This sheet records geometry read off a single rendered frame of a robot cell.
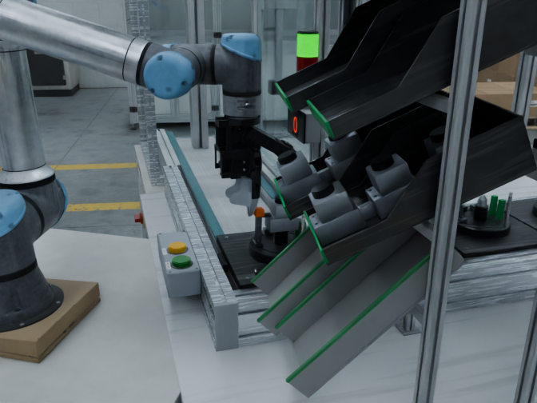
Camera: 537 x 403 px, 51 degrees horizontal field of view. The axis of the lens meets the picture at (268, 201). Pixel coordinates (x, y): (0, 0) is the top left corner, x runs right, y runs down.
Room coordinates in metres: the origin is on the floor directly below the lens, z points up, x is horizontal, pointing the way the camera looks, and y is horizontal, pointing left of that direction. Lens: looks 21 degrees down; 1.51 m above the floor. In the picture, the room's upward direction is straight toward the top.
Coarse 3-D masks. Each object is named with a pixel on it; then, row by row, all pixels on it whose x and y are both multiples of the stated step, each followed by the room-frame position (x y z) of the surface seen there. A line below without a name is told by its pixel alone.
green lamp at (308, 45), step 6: (300, 36) 1.31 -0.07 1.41; (306, 36) 1.30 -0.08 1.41; (312, 36) 1.30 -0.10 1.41; (318, 36) 1.31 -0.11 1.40; (300, 42) 1.31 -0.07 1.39; (306, 42) 1.30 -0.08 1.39; (312, 42) 1.30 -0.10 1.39; (318, 42) 1.31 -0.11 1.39; (300, 48) 1.31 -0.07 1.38; (306, 48) 1.30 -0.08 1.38; (312, 48) 1.30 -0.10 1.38; (300, 54) 1.31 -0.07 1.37; (306, 54) 1.30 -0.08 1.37; (312, 54) 1.30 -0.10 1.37
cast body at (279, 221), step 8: (272, 200) 1.12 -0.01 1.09; (280, 200) 1.10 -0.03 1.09; (272, 208) 1.10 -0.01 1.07; (280, 208) 1.09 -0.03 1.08; (272, 216) 1.10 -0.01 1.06; (280, 216) 1.09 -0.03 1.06; (272, 224) 1.08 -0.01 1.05; (280, 224) 1.09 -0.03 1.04; (288, 224) 1.09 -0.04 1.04; (296, 224) 1.10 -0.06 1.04; (272, 232) 1.08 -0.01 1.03
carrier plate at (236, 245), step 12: (228, 240) 1.16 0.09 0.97; (240, 240) 1.16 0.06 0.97; (228, 252) 1.10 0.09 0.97; (240, 252) 1.10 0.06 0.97; (228, 264) 1.07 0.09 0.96; (240, 264) 1.05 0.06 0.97; (252, 264) 1.05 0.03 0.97; (264, 264) 1.05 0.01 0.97; (240, 276) 0.99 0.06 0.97; (252, 276) 0.99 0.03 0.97; (240, 288) 0.96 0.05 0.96
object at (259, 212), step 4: (256, 208) 1.09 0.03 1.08; (260, 208) 1.09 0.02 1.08; (256, 212) 1.08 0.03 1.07; (260, 212) 1.09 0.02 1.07; (264, 212) 1.09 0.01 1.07; (256, 216) 1.08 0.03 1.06; (260, 216) 1.09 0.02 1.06; (264, 216) 1.09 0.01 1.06; (268, 216) 1.09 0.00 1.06; (256, 220) 1.09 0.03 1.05; (260, 220) 1.09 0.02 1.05; (256, 224) 1.09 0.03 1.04; (260, 224) 1.09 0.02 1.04; (256, 228) 1.09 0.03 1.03; (260, 228) 1.09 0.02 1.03; (256, 232) 1.09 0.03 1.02; (260, 232) 1.09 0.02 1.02; (256, 236) 1.09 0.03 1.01; (260, 236) 1.09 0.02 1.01; (256, 240) 1.09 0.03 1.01; (260, 240) 1.09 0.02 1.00
